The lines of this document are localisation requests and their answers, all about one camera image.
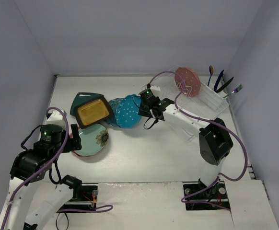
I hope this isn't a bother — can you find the blue polka dot plate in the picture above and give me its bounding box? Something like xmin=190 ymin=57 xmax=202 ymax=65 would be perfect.
xmin=115 ymin=94 xmax=141 ymax=128

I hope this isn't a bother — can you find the pink polka dot plate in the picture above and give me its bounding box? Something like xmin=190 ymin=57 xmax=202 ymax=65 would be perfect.
xmin=174 ymin=67 xmax=201 ymax=98

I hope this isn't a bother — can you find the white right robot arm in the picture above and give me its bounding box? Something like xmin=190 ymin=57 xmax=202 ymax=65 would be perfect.
xmin=138 ymin=88 xmax=233 ymax=197

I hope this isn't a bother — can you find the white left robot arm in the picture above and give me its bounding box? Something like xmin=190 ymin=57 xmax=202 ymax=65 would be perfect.
xmin=0 ymin=124 xmax=82 ymax=230

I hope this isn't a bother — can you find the red plate under flower plate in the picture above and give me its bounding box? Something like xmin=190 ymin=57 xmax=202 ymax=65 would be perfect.
xmin=70 ymin=133 xmax=86 ymax=157

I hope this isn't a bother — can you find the light green flower plate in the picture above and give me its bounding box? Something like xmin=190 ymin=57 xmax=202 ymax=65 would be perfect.
xmin=79 ymin=124 xmax=109 ymax=157

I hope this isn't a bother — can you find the yellow square plate black rim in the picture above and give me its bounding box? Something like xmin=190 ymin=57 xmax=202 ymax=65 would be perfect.
xmin=74 ymin=95 xmax=114 ymax=129

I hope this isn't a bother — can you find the dark teal square plate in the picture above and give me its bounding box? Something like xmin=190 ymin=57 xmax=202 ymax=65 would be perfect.
xmin=70 ymin=92 xmax=104 ymax=116

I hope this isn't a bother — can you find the teal embossed plate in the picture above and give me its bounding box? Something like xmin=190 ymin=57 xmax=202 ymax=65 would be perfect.
xmin=105 ymin=98 xmax=124 ymax=128

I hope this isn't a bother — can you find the white cutlery holder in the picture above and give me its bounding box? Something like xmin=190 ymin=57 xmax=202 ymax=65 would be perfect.
xmin=199 ymin=83 xmax=229 ymax=113

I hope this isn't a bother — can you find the blue knife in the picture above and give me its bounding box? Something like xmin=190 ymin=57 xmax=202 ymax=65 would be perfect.
xmin=213 ymin=70 xmax=224 ymax=92

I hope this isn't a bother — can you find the dark blue spoon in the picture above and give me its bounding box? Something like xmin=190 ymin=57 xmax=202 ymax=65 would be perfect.
xmin=207 ymin=65 xmax=214 ymax=86

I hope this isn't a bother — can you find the black knife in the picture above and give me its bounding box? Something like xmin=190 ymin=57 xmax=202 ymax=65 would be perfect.
xmin=216 ymin=77 xmax=234 ymax=93

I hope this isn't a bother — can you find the iridescent fork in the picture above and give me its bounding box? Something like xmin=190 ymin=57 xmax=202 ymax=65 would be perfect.
xmin=223 ymin=84 xmax=243 ymax=99

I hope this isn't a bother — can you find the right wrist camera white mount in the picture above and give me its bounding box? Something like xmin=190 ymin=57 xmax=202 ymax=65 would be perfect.
xmin=146 ymin=84 xmax=161 ymax=93

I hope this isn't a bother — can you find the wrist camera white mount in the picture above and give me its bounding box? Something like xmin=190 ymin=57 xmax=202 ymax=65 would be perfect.
xmin=45 ymin=110 xmax=65 ymax=126
xmin=146 ymin=84 xmax=161 ymax=93

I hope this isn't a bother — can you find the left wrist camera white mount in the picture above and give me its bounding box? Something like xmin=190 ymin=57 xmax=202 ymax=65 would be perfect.
xmin=45 ymin=110 xmax=65 ymax=126

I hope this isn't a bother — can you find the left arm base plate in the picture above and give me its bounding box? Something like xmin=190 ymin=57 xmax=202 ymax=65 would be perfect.
xmin=59 ymin=184 xmax=98 ymax=210

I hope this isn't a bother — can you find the clear wire dish rack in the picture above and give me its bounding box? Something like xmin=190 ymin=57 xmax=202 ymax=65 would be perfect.
xmin=144 ymin=66 xmax=228 ymax=142

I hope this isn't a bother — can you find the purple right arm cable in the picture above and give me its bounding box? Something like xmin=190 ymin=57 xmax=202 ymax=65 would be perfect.
xmin=147 ymin=71 xmax=248 ymax=211

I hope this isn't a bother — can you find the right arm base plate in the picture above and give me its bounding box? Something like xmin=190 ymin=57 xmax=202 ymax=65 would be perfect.
xmin=184 ymin=181 xmax=231 ymax=211

